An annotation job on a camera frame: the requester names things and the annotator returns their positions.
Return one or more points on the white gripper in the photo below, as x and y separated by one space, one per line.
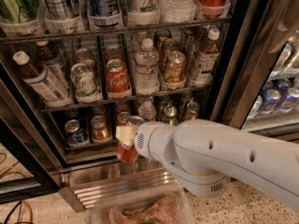
142 140

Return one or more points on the red coke can front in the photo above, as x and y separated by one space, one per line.
125 153

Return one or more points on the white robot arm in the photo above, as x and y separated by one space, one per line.
203 156

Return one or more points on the red can bottom front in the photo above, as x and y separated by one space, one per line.
122 117

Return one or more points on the gold can bottom left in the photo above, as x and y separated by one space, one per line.
100 130

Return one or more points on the water bottle bottom shelf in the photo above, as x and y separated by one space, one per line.
147 111

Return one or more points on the water bottle shelf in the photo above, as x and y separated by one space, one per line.
147 111
176 11

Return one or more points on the green can bottom shelf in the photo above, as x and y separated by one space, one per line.
170 115

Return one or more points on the blue pepsi can bottom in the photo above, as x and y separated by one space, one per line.
76 134

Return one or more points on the fridge bottom vent grille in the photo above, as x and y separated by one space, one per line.
85 184

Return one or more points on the gold can bottom right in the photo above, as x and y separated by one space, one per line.
191 111

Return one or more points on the green white soda can front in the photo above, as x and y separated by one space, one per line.
84 80

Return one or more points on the green white soda can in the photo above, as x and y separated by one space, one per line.
85 56
84 80

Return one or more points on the gold soda can front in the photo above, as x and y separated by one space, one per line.
174 67

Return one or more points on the gold soda can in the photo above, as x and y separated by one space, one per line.
160 36
168 46
174 67

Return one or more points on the red coke can rear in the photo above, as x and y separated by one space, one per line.
114 53

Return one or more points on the green white soda can rear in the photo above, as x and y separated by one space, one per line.
85 56

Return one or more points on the gold soda can rear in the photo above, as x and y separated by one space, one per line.
160 36

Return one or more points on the blue can top shelf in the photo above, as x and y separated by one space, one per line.
104 14

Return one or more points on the water bottle top shelf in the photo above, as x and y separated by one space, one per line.
176 11

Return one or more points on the silver can top shelf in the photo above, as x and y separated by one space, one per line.
63 9

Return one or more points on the green can top left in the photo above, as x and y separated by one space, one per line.
18 11

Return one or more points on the clear water bottle front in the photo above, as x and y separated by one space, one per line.
146 68

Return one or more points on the clear water bottle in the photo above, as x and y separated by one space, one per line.
146 68
137 40

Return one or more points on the clear plastic container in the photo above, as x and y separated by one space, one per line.
166 204

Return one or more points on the clear water bottle rear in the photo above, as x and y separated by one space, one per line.
137 40

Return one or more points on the tea bottle front left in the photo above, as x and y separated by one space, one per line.
38 76

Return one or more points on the tea bottle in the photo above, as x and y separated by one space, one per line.
51 57
206 55
38 76

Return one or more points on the tea bottle rear left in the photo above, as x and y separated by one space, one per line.
51 57

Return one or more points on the tea bottle right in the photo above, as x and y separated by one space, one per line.
206 55

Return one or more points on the stainless fridge door frame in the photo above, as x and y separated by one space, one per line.
258 31

